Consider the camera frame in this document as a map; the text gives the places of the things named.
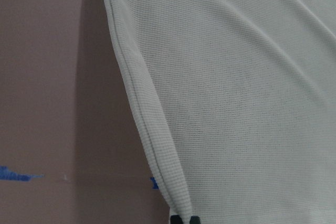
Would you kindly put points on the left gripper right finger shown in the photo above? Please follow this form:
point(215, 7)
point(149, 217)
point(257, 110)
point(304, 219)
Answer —
point(194, 220)

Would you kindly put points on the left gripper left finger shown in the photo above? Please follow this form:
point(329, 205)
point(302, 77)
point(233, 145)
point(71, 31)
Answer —
point(176, 219)

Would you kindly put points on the olive green long-sleeve shirt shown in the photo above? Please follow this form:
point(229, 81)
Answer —
point(234, 101)

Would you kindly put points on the blue tape grid lines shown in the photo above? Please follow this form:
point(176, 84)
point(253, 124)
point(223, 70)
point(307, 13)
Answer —
point(82, 179)

